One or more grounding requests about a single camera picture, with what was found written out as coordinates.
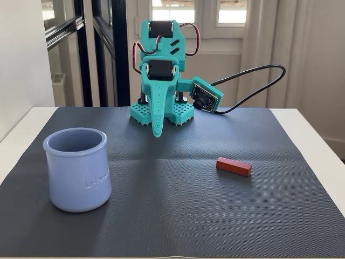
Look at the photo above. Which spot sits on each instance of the teal gripper with servo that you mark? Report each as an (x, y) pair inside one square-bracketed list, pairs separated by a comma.
[(159, 93)]

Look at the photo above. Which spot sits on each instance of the red wooden block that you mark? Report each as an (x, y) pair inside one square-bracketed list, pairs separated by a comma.
[(233, 166)]

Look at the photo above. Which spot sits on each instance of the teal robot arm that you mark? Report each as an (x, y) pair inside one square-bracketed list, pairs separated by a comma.
[(176, 46)]

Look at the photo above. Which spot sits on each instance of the teal perforated robot base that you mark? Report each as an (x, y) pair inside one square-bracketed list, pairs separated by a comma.
[(183, 113)]

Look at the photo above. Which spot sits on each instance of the black framed glass door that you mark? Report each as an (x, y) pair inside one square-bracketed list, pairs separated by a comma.
[(118, 54)]

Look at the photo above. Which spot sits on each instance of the white framed window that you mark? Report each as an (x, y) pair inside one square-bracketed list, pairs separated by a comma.
[(199, 29)]

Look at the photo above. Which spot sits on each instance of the dark grey textured mat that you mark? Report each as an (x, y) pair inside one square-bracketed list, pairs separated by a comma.
[(175, 205)]

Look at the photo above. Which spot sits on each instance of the blue plastic cup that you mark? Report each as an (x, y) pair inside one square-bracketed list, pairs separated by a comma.
[(78, 178)]

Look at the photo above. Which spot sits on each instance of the white curtain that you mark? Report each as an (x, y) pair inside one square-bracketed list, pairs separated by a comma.
[(302, 59)]

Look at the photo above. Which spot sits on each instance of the wrist camera in teal mount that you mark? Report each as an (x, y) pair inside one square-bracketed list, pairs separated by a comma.
[(205, 94)]

